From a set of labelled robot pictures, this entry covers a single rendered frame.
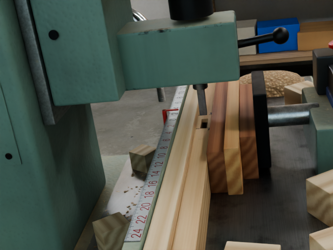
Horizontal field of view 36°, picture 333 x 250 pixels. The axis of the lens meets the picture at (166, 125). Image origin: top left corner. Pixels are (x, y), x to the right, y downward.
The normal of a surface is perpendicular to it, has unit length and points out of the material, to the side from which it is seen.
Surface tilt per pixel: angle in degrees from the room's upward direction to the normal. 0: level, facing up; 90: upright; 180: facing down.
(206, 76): 90
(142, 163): 90
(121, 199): 0
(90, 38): 90
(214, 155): 90
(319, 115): 0
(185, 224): 0
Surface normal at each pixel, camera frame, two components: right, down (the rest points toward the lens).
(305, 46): -0.31, 0.40
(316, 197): -0.90, 0.27
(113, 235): 0.48, 0.27
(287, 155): -0.14, -0.92
